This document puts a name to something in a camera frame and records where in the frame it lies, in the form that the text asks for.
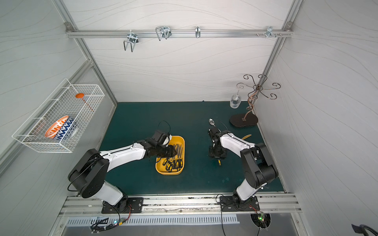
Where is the yellow plastic storage tray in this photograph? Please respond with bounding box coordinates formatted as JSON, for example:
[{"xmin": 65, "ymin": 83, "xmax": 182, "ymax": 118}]
[{"xmin": 155, "ymin": 136, "xmax": 185, "ymax": 176}]

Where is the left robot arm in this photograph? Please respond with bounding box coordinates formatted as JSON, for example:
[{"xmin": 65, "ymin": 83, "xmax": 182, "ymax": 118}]
[{"xmin": 68, "ymin": 138, "xmax": 177, "ymax": 205}]

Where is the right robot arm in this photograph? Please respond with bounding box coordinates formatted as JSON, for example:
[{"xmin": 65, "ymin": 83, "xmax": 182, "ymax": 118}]
[{"xmin": 208, "ymin": 127, "xmax": 279, "ymax": 203}]

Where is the wooden knife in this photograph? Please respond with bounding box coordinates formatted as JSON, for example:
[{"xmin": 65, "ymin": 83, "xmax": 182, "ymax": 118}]
[{"xmin": 242, "ymin": 134, "xmax": 252, "ymax": 140}]

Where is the copper hook stand black base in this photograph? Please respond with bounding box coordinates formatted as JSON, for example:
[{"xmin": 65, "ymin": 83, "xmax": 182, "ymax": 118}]
[{"xmin": 229, "ymin": 74, "xmax": 281, "ymax": 128}]

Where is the green table mat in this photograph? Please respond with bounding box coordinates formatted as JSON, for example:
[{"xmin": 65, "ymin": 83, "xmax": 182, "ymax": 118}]
[{"xmin": 100, "ymin": 101, "xmax": 263, "ymax": 195}]

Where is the clear glass jar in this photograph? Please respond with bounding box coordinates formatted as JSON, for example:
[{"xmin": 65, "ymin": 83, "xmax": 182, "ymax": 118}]
[{"xmin": 230, "ymin": 94, "xmax": 242, "ymax": 109}]

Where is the blue patterned bowl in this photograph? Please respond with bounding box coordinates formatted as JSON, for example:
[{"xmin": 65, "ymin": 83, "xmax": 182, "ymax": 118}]
[{"xmin": 53, "ymin": 117, "xmax": 76, "ymax": 140}]

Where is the orange spoon in basket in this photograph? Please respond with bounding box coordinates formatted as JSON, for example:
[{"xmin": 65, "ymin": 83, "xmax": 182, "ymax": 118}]
[{"xmin": 75, "ymin": 93, "xmax": 94, "ymax": 112}]

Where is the white vent strip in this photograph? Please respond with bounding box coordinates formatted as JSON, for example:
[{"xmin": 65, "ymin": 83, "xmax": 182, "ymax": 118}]
[{"xmin": 66, "ymin": 214, "xmax": 240, "ymax": 227}]

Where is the orange patterned bowl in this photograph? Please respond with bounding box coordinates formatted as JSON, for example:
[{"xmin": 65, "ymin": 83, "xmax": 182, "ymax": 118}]
[{"xmin": 44, "ymin": 116, "xmax": 69, "ymax": 139}]

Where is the metal double hook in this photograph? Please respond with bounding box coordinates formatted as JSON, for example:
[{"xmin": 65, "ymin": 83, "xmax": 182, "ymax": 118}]
[{"xmin": 124, "ymin": 31, "xmax": 139, "ymax": 52}]

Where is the metal loop hook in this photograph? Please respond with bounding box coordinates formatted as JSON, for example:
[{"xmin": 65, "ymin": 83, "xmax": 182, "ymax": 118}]
[{"xmin": 155, "ymin": 26, "xmax": 172, "ymax": 41}]

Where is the small metal hook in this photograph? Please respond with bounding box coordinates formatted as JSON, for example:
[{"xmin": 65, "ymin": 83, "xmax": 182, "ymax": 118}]
[{"xmin": 195, "ymin": 26, "xmax": 201, "ymax": 38}]

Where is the metal clamp hook right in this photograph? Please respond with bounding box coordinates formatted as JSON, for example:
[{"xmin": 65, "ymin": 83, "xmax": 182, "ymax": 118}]
[{"xmin": 256, "ymin": 26, "xmax": 282, "ymax": 38}]

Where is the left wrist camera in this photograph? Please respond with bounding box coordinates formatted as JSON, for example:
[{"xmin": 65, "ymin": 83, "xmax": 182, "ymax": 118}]
[{"xmin": 151, "ymin": 130, "xmax": 172, "ymax": 146}]

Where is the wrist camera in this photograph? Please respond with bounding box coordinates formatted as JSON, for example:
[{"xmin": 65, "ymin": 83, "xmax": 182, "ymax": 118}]
[
  {"xmin": 208, "ymin": 126, "xmax": 221, "ymax": 140},
  {"xmin": 151, "ymin": 130, "xmax": 172, "ymax": 146}
]

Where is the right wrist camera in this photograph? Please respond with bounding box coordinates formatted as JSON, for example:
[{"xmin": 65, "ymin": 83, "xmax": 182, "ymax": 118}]
[{"xmin": 208, "ymin": 126, "xmax": 221, "ymax": 140}]

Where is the metal spoon white handle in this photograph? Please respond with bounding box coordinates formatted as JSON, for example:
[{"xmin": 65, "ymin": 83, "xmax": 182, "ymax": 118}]
[{"xmin": 208, "ymin": 119, "xmax": 216, "ymax": 127}]

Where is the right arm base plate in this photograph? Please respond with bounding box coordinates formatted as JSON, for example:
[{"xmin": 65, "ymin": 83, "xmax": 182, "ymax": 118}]
[{"xmin": 217, "ymin": 195, "xmax": 260, "ymax": 212}]

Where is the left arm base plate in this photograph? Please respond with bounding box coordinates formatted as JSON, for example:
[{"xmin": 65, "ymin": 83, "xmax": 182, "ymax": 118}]
[{"xmin": 101, "ymin": 197, "xmax": 144, "ymax": 214}]

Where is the aluminium front rail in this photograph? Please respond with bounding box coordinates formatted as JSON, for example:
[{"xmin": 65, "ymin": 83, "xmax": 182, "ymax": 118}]
[{"xmin": 59, "ymin": 192, "xmax": 302, "ymax": 217}]

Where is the aluminium rail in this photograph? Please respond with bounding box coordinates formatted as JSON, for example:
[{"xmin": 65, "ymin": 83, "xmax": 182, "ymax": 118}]
[
  {"xmin": 59, "ymin": 192, "xmax": 302, "ymax": 217},
  {"xmin": 66, "ymin": 29, "xmax": 294, "ymax": 39}
]

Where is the black cable bundle left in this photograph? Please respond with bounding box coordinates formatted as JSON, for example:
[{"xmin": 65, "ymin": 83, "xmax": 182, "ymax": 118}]
[{"xmin": 89, "ymin": 203, "xmax": 132, "ymax": 234}]

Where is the white wire basket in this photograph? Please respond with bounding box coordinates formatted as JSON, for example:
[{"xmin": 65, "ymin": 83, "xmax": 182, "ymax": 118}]
[{"xmin": 12, "ymin": 79, "xmax": 105, "ymax": 153}]

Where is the aluminium top rail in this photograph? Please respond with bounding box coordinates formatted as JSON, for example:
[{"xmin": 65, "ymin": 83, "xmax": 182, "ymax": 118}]
[{"xmin": 66, "ymin": 29, "xmax": 294, "ymax": 39}]

